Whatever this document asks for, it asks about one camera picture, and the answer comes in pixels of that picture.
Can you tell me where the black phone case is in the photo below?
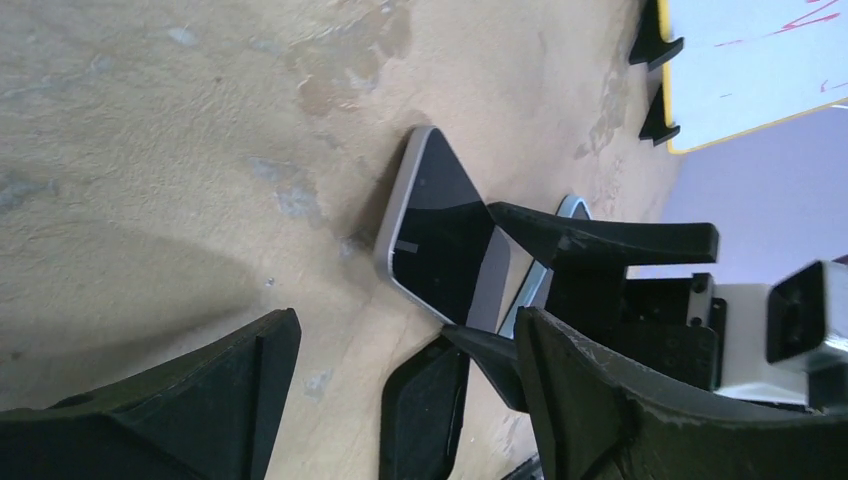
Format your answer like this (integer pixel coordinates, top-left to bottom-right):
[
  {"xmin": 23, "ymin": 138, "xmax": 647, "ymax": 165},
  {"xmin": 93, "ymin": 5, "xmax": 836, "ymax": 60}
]
[{"xmin": 378, "ymin": 336, "xmax": 470, "ymax": 480}]

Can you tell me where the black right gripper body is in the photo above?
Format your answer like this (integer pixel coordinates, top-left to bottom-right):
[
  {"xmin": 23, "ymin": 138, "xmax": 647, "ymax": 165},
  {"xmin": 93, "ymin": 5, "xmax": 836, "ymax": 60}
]
[{"xmin": 546, "ymin": 267, "xmax": 727, "ymax": 391}]

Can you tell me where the yellow framed whiteboard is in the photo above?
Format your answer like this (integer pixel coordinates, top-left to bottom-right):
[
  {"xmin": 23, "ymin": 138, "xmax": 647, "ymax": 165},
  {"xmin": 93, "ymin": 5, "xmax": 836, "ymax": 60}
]
[{"xmin": 628, "ymin": 1, "xmax": 847, "ymax": 154}]

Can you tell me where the light blue phone case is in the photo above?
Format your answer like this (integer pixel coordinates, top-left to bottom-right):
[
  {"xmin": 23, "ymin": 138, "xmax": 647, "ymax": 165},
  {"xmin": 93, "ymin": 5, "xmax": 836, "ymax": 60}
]
[{"xmin": 497, "ymin": 194, "xmax": 592, "ymax": 339}]

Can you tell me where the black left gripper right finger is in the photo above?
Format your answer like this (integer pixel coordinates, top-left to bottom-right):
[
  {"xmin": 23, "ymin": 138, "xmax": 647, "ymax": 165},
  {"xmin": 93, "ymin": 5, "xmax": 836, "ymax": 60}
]
[{"xmin": 514, "ymin": 308, "xmax": 847, "ymax": 479}]

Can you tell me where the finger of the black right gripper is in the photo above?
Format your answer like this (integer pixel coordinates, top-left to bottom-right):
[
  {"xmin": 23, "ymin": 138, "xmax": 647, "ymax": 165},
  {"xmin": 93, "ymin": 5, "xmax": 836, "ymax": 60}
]
[
  {"xmin": 488, "ymin": 202, "xmax": 720, "ymax": 270},
  {"xmin": 441, "ymin": 325, "xmax": 529, "ymax": 413}
]

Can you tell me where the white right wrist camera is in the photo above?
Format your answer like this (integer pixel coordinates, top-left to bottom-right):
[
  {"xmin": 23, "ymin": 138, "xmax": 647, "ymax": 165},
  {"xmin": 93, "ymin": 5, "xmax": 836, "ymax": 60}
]
[{"xmin": 713, "ymin": 260, "xmax": 847, "ymax": 413}]

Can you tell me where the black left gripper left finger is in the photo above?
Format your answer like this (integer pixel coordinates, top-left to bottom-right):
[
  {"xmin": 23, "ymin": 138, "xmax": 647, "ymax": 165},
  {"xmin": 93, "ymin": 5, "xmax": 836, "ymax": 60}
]
[{"xmin": 1, "ymin": 309, "xmax": 301, "ymax": 479}]

